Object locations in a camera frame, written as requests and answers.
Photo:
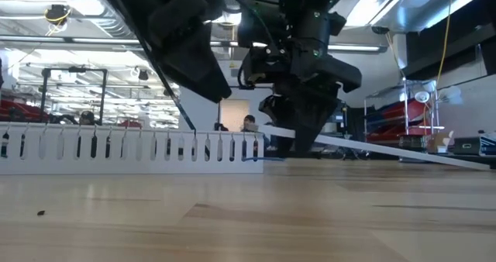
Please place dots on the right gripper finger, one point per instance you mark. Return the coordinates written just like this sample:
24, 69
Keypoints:
277, 109
314, 111

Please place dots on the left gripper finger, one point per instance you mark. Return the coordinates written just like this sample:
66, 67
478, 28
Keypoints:
197, 68

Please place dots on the white duct cover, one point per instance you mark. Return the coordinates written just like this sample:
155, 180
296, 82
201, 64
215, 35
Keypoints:
387, 149

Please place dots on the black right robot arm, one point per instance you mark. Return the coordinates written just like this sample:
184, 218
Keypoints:
310, 2

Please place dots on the black background robot arm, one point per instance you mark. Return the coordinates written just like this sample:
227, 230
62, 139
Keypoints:
221, 127

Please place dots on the person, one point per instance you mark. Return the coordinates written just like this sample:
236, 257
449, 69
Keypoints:
87, 118
250, 120

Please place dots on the long ceiling light strip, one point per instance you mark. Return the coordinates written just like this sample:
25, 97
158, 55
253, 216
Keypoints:
356, 47

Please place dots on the red storage rack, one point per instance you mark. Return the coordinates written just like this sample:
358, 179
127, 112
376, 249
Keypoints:
391, 114

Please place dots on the white round lamp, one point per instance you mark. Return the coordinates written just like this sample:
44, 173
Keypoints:
421, 97

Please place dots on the black ceiling device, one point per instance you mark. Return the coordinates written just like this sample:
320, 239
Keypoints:
57, 13

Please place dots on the grey equipment box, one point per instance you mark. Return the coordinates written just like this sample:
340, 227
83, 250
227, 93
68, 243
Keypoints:
467, 145

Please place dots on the blue white box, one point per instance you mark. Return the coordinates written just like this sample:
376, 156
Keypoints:
489, 145

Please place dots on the red storage bins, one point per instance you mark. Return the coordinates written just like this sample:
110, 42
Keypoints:
23, 111

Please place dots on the small black scrap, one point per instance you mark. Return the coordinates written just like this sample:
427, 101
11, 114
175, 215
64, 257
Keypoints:
40, 212

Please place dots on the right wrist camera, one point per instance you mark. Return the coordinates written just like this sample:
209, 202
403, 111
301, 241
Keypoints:
255, 72

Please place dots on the black aluminium table frame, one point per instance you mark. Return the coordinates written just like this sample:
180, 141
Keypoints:
341, 154

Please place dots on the black background gantry frame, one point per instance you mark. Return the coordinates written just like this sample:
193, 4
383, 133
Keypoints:
104, 99

